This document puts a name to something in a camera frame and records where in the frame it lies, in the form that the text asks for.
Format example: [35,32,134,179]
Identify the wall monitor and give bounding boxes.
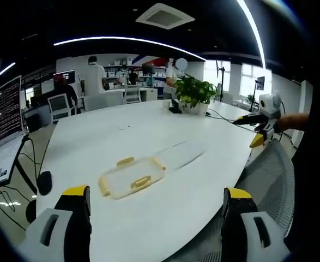
[53,69,76,86]

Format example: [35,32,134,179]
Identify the black laptop stand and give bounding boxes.
[11,135,38,195]

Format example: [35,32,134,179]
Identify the black table cable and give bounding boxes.
[205,109,256,133]

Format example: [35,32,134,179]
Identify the grey mesh office chair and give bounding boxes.
[173,139,296,262]

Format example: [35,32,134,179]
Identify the open laptop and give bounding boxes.
[0,75,27,192]

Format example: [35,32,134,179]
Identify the black computer mouse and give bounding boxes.
[37,170,53,196]

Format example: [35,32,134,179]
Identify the ceiling light strip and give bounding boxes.
[235,0,267,69]
[53,35,207,62]

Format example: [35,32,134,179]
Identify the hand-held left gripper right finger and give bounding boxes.
[220,187,292,262]

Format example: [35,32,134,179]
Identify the clear lid with yellow clips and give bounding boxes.
[98,156,167,201]

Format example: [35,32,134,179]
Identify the black floor cable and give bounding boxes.
[0,184,27,230]

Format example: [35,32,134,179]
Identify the ceiling air vent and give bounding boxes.
[135,3,196,31]

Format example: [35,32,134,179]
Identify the black tripod stand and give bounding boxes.
[215,60,228,102]

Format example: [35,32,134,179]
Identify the black monitor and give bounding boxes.
[141,63,156,75]

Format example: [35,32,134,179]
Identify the black round object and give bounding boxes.
[25,199,38,223]

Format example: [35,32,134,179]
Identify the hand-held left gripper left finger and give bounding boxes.
[17,185,92,262]

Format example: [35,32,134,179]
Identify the tripod stand with screen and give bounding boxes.
[253,76,266,110]

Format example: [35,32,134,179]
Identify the white office chair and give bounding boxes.
[47,93,74,124]
[122,84,142,105]

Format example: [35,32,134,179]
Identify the green potted plant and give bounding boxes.
[174,74,218,116]

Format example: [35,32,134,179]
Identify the storage shelves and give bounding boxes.
[102,56,169,88]

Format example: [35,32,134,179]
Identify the black desk device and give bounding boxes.
[168,98,183,114]

